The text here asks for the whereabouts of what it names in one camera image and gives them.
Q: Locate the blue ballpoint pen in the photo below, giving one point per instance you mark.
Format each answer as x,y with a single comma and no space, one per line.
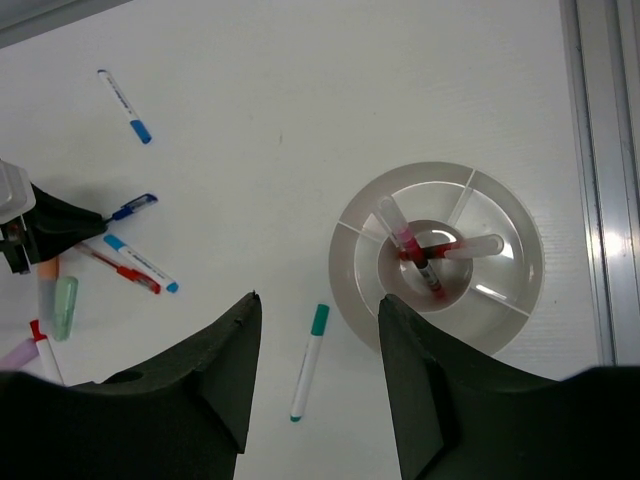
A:
132,207

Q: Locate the purple highlighter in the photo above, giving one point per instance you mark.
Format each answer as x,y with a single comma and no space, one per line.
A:
19,356

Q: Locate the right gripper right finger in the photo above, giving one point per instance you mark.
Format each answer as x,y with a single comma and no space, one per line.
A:
458,413

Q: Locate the red gel pen clear cap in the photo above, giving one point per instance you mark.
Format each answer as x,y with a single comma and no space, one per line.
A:
467,248

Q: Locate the red ballpoint pen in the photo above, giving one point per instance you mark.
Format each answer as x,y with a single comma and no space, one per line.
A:
133,275

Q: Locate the blue capped white marker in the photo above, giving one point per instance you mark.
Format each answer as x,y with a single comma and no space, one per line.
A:
133,118

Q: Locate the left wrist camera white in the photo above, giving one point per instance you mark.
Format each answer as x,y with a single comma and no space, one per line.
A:
16,192

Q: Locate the teal capped white marker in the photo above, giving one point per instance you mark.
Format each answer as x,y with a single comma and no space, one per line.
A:
308,366

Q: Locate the red capped white marker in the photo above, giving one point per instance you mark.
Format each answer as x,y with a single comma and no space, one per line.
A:
50,366

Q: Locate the green highlighter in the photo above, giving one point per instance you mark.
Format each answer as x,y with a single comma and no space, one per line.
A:
64,307

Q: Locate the white round divided organizer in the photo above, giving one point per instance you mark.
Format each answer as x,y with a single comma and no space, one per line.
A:
488,300

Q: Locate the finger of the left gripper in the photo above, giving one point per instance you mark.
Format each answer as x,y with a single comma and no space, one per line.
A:
44,232

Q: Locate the orange highlighter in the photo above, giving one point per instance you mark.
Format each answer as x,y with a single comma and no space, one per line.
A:
48,273

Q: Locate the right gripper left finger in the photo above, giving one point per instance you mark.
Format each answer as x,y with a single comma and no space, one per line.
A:
182,414

